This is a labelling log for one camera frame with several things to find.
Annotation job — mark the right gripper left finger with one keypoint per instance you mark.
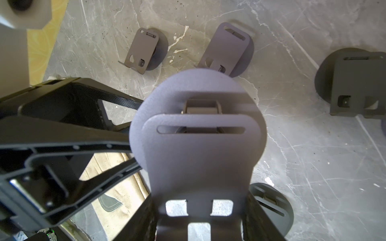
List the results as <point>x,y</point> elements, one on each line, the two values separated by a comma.
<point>142,225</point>

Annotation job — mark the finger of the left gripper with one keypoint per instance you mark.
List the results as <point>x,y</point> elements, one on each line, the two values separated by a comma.
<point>77,101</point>
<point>41,165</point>

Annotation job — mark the beige work glove right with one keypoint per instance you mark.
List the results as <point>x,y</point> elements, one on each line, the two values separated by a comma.
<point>105,217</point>

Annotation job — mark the grey phone stand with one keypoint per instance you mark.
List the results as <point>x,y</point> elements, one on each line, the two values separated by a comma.
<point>147,51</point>
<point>198,135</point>
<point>230,51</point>
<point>353,82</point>

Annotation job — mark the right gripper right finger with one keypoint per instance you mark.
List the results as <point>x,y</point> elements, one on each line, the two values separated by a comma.
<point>257,226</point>

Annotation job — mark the dark phone stand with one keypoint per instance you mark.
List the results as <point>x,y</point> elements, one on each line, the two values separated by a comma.
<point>275,204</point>

